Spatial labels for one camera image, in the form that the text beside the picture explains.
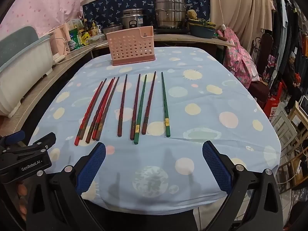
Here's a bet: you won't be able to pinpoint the hanging dark clothes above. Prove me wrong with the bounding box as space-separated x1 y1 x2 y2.
271 0 308 82

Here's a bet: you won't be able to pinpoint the stainless steel steamer pot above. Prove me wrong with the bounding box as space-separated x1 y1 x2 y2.
154 0 193 29

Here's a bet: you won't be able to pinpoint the yellow packet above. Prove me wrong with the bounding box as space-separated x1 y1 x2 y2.
80 32 91 46

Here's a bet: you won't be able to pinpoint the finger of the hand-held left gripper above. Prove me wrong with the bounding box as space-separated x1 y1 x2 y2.
0 130 26 150
27 132 57 152

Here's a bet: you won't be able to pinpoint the white plastic tub grey lid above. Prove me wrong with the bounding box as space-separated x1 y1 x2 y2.
0 26 54 119

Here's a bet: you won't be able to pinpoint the small pot with glass lid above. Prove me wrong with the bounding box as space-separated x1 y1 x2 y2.
103 23 124 38

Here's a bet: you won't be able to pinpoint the pink floral garment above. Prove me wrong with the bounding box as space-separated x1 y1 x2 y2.
216 28 261 90

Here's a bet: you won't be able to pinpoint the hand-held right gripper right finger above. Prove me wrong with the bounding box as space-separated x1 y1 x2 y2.
202 141 283 231

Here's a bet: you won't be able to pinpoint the green canister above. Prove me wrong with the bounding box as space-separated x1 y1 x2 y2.
68 28 81 51

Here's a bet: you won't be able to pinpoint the clear food container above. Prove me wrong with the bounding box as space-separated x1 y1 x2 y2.
87 35 105 44

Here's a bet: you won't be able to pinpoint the dark metal chair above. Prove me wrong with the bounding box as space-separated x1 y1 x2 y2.
249 32 275 104

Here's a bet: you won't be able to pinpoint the light blue spotted tablecloth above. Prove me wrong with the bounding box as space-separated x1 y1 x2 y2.
29 46 282 216

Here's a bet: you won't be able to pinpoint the blue plastic basin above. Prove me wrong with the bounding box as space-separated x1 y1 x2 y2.
189 24 216 39

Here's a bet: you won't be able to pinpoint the yellow dish soap bottle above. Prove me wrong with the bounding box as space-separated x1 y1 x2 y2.
91 21 100 37

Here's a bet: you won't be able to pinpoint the pink perforated utensil basket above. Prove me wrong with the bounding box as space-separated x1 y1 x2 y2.
106 26 156 66

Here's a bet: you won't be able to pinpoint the green chopstick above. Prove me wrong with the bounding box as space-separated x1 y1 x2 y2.
134 74 147 145
161 72 171 137

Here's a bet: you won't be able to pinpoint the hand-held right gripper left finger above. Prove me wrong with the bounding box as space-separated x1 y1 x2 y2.
26 142 106 231

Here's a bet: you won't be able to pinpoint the red chopstick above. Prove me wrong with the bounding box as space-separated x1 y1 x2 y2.
86 78 114 142
92 77 116 140
74 81 103 147

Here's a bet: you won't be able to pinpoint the black induction cooker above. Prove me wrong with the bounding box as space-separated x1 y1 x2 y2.
153 28 191 35

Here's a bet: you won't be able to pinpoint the pink dotted curtain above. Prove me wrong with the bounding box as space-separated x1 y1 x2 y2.
0 0 97 44

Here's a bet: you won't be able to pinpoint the person's left hand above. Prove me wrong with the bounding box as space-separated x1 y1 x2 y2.
16 182 27 222

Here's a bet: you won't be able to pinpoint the navy floral cloth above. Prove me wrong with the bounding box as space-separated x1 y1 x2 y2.
82 0 211 33

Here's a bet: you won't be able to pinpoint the silver rice cooker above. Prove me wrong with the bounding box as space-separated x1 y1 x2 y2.
121 9 146 29

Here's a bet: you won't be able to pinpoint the wooden stool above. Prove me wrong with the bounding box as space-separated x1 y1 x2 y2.
274 101 308 190

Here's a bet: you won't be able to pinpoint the beige curtain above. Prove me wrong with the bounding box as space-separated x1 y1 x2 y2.
208 0 275 51

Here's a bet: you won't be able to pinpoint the dark brown chopstick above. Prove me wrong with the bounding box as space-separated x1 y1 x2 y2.
96 77 120 141
79 78 107 140
130 74 141 140
142 71 157 135
117 74 128 137

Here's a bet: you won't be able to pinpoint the pink electric kettle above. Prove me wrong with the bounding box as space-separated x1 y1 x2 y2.
49 24 71 62

